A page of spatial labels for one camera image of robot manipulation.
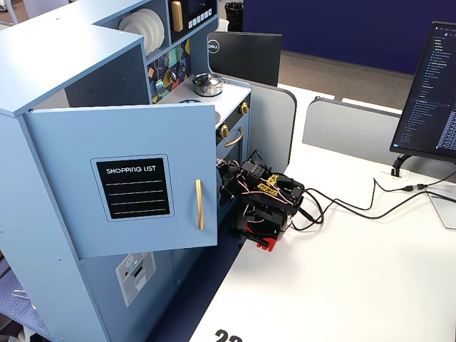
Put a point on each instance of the red and black robot base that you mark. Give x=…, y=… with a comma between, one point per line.
x=269, y=244

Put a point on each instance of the silver toy pot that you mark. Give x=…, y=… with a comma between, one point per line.
x=210, y=90

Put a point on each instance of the light blue toy kitchen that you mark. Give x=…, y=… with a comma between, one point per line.
x=53, y=57

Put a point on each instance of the gray ice dispenser sticker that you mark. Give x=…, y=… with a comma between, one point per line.
x=137, y=278

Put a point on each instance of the gray rounded desk divider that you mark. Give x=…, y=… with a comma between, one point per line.
x=270, y=121

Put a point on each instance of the light blue cabinet door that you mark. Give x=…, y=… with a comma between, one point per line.
x=67, y=142

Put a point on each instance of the black shopping list chalkboard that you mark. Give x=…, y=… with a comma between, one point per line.
x=133, y=189

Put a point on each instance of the gray low desk divider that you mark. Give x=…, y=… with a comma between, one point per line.
x=349, y=132

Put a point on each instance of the gray flat stand plate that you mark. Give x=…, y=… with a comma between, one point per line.
x=445, y=210

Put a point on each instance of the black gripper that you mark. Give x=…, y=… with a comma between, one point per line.
x=226, y=188

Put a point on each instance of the white toy plate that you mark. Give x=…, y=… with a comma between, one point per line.
x=160, y=28
x=131, y=25

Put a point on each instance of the dark blue partition panel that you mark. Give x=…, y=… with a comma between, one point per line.
x=338, y=28

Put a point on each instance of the gold stove knob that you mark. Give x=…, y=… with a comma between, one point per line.
x=224, y=131
x=244, y=108

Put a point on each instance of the black trash bin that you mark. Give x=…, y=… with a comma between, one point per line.
x=234, y=16

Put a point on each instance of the black monitor showing code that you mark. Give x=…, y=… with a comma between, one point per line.
x=431, y=96

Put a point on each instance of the white plates stack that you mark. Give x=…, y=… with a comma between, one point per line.
x=150, y=33

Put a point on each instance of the silver toy ladle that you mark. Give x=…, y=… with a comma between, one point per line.
x=172, y=75

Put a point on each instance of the black number sticker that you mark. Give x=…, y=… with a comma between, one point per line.
x=228, y=336

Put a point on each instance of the silver toy spatula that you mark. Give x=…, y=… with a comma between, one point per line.
x=160, y=85

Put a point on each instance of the black Dell monitor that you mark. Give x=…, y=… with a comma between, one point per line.
x=249, y=57

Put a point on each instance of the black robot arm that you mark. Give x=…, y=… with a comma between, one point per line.
x=274, y=199

